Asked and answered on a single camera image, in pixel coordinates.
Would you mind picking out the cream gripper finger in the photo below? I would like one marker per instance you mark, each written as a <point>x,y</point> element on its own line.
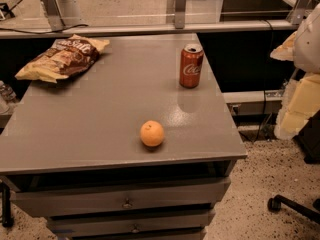
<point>300,102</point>
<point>284,52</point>

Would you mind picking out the orange fruit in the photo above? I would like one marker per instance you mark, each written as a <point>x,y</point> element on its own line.
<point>152,133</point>

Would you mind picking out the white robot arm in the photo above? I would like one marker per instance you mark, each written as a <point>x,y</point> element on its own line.
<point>306,50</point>

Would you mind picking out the brown chip bag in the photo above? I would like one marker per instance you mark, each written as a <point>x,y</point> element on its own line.
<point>65,58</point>

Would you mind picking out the red coca-cola can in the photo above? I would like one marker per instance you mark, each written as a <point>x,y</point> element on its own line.
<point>190,65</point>

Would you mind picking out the black office chair base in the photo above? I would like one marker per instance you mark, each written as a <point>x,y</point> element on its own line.
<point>274,205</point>

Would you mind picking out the grey drawer cabinet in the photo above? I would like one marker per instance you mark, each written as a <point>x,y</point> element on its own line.
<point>72,154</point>

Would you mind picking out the top drawer knob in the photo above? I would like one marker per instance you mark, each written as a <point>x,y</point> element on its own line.
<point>127,204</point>

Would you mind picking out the drawer knob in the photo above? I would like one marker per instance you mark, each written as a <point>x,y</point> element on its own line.
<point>127,204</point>
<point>135,229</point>

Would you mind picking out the plastic water bottle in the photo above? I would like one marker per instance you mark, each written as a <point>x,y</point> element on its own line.
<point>7,92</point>

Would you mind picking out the metal bracket right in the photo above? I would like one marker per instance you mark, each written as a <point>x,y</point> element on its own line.
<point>297,13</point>

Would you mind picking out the metal bracket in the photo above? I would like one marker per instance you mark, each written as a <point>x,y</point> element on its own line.
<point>53,14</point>
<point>179,13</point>
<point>297,13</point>

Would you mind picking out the metal bracket middle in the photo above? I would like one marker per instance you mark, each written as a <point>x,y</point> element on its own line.
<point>179,13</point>

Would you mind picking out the metal bracket left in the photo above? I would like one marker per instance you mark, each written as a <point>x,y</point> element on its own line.
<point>53,14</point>

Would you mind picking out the black post at left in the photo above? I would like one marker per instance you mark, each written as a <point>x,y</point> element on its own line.
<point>6,217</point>

